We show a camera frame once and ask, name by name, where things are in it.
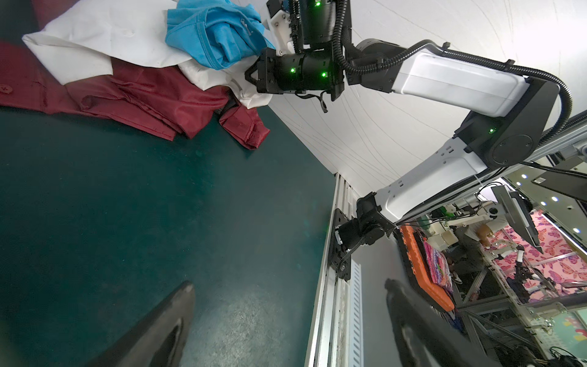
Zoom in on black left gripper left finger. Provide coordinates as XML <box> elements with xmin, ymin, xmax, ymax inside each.
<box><xmin>87</xmin><ymin>281</ymin><xmax>195</xmax><ymax>366</ymax></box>

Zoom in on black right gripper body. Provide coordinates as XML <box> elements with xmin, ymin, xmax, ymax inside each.
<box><xmin>245</xmin><ymin>48</ymin><xmax>345</xmax><ymax>101</ymax></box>

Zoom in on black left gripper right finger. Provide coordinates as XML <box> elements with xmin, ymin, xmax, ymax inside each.
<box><xmin>385</xmin><ymin>279</ymin><xmax>499</xmax><ymax>367</ymax></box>

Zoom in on white shirt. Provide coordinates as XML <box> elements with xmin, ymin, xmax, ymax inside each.
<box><xmin>22</xmin><ymin>1</ymin><xmax>271</xmax><ymax>109</ymax></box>

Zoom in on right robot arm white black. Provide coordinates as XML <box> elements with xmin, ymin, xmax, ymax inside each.
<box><xmin>245</xmin><ymin>1</ymin><xmax>573</xmax><ymax>280</ymax></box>

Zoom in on turquoise blue cloth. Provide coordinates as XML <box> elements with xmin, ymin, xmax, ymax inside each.
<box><xmin>165</xmin><ymin>0</ymin><xmax>275</xmax><ymax>70</ymax></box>

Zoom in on orange padded case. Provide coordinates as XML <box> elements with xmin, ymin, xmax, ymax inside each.
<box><xmin>394</xmin><ymin>226</ymin><xmax>456</xmax><ymax>313</ymax></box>

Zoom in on black monitor on stand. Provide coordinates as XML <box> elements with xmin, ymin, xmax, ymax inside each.
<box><xmin>492</xmin><ymin>186</ymin><xmax>544</xmax><ymax>254</ymax></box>

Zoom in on maroon satin shirt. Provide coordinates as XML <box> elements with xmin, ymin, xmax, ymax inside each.
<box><xmin>1</xmin><ymin>1</ymin><xmax>269</xmax><ymax>150</ymax></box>

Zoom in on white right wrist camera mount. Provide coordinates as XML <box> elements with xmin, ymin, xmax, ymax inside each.
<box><xmin>264</xmin><ymin>10</ymin><xmax>295</xmax><ymax>56</ymax></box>

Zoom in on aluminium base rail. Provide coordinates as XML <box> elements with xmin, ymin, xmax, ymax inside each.
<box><xmin>304</xmin><ymin>174</ymin><xmax>364</xmax><ymax>367</ymax></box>

